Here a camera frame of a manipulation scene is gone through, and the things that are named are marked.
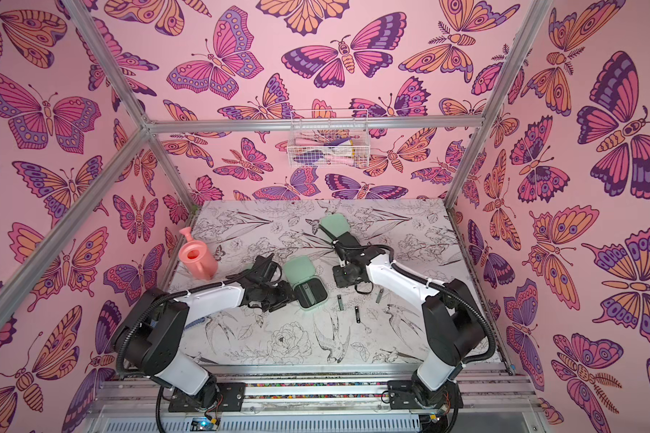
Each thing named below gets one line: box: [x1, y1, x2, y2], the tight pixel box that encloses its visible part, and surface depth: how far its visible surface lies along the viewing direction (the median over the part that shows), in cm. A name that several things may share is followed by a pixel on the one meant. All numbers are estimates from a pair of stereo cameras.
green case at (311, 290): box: [283, 255, 330, 312], surface depth 97 cm
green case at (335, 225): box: [319, 212, 351, 239], surface depth 115 cm
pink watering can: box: [178, 226, 219, 282], surface depth 93 cm
